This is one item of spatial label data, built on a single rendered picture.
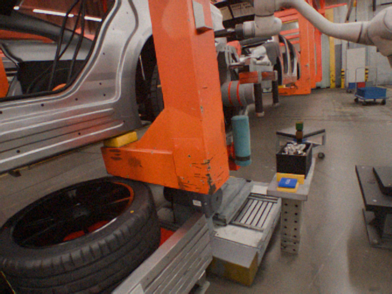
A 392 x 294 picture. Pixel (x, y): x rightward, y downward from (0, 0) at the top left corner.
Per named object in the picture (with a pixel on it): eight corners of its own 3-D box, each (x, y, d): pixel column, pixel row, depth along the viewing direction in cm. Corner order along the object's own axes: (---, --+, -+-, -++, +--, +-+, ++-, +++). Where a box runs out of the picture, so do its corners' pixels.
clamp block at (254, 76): (243, 83, 97) (242, 72, 96) (262, 81, 92) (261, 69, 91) (239, 84, 93) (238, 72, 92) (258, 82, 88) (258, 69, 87)
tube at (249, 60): (227, 70, 113) (225, 51, 110) (262, 65, 102) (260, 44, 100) (212, 71, 99) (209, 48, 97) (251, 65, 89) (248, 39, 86)
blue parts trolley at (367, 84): (344, 92, 834) (344, 69, 807) (369, 90, 787) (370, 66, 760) (347, 93, 782) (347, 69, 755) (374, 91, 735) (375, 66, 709)
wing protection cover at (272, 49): (268, 69, 417) (265, 43, 403) (282, 66, 400) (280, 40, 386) (257, 68, 362) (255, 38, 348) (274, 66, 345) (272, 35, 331)
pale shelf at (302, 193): (285, 160, 124) (285, 156, 123) (315, 163, 114) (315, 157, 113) (266, 195, 90) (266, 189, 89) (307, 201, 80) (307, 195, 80)
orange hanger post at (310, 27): (291, 88, 608) (286, 3, 541) (315, 87, 571) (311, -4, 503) (290, 89, 596) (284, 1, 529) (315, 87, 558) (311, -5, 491)
